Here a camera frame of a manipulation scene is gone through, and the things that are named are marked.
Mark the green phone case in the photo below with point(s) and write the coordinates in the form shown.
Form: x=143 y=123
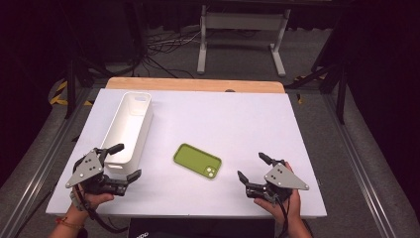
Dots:
x=197 y=161

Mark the white table board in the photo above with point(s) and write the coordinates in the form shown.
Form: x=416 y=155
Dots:
x=214 y=122

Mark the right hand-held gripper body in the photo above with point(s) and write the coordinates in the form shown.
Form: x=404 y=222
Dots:
x=283 y=178

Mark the aluminium floor rail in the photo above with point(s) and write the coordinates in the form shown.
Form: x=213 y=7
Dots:
x=363 y=172
x=36 y=172

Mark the white plastic storage box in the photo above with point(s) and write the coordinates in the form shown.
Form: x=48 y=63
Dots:
x=127 y=129

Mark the person's left hand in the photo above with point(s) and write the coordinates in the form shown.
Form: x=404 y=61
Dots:
x=95 y=199

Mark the person's black clothing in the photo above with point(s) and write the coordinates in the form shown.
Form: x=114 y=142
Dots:
x=201 y=228

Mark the black tripod stand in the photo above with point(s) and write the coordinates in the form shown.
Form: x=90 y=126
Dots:
x=340 y=95
x=71 y=86

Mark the wooden table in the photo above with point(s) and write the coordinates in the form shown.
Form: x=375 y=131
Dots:
x=194 y=84

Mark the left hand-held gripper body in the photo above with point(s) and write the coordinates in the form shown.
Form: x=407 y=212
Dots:
x=86 y=166

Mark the white metal stand frame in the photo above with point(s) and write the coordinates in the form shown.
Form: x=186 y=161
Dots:
x=242 y=21

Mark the person's right hand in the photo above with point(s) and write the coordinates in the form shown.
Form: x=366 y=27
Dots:
x=290 y=206

